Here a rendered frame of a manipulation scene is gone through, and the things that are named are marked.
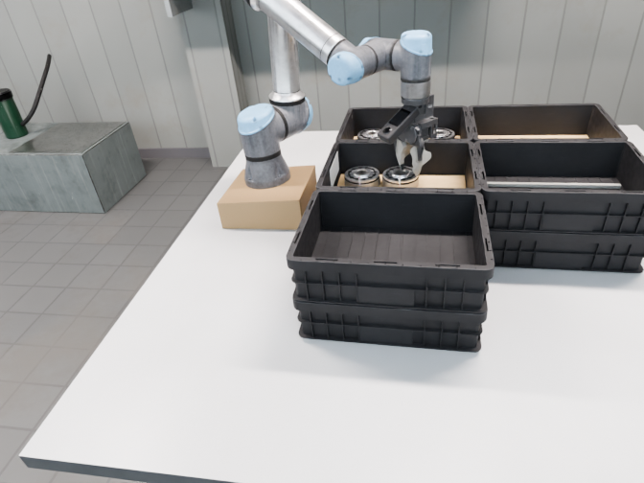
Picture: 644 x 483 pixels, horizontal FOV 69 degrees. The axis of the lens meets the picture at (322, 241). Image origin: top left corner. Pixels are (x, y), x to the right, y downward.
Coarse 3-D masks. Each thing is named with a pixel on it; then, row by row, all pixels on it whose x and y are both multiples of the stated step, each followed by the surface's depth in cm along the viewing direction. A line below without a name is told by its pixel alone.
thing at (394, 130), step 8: (400, 112) 122; (408, 112) 120; (416, 112) 120; (392, 120) 122; (400, 120) 120; (408, 120) 120; (384, 128) 121; (392, 128) 120; (400, 128) 120; (384, 136) 120; (392, 136) 119
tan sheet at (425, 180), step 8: (424, 176) 139; (432, 176) 139; (440, 176) 138; (448, 176) 138; (456, 176) 137; (464, 176) 137; (344, 184) 139; (424, 184) 135; (432, 184) 135; (440, 184) 134; (448, 184) 134; (456, 184) 134; (464, 184) 133
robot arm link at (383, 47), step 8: (368, 40) 120; (376, 40) 118; (384, 40) 118; (392, 40) 117; (376, 48) 115; (384, 48) 116; (392, 48) 115; (384, 56) 116; (384, 64) 118; (392, 64) 117; (376, 72) 118
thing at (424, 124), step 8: (432, 96) 122; (408, 104) 120; (416, 104) 119; (424, 104) 123; (432, 104) 124; (424, 112) 124; (432, 112) 125; (416, 120) 123; (424, 120) 124; (432, 120) 124; (408, 128) 123; (416, 128) 122; (424, 128) 123; (432, 128) 126; (400, 136) 127; (408, 136) 125; (416, 136) 123; (424, 136) 126; (432, 136) 126
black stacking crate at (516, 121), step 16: (480, 112) 156; (496, 112) 155; (512, 112) 155; (528, 112) 154; (544, 112) 153; (560, 112) 152; (576, 112) 151; (592, 112) 150; (480, 128) 160; (496, 128) 158; (512, 128) 158; (528, 128) 157; (544, 128) 156; (560, 128) 155; (576, 128) 154; (592, 128) 149; (608, 128) 137
